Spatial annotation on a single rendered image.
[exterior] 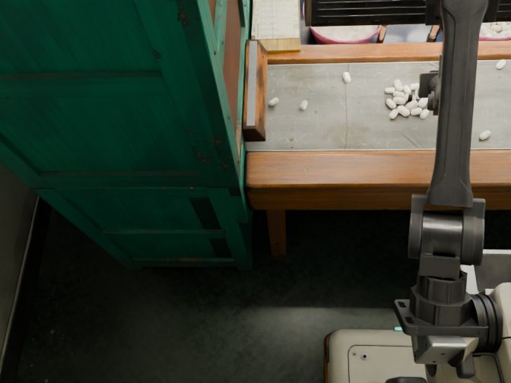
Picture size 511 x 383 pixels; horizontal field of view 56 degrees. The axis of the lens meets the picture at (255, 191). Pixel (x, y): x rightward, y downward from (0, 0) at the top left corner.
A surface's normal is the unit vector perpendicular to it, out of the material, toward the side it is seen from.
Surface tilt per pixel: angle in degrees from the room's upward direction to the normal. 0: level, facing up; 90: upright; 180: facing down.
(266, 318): 0
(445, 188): 30
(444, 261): 40
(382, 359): 0
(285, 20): 0
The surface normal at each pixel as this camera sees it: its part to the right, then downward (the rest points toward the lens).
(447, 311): -0.16, 0.23
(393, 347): -0.07, -0.40
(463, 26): -0.34, 0.03
